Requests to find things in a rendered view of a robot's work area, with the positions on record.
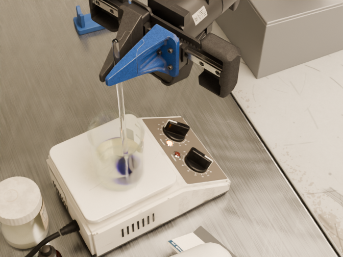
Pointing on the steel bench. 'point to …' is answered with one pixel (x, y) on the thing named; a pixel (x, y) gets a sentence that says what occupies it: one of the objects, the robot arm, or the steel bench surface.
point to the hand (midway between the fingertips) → (127, 60)
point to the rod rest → (85, 23)
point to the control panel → (157, 125)
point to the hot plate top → (155, 154)
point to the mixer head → (204, 251)
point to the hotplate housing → (113, 233)
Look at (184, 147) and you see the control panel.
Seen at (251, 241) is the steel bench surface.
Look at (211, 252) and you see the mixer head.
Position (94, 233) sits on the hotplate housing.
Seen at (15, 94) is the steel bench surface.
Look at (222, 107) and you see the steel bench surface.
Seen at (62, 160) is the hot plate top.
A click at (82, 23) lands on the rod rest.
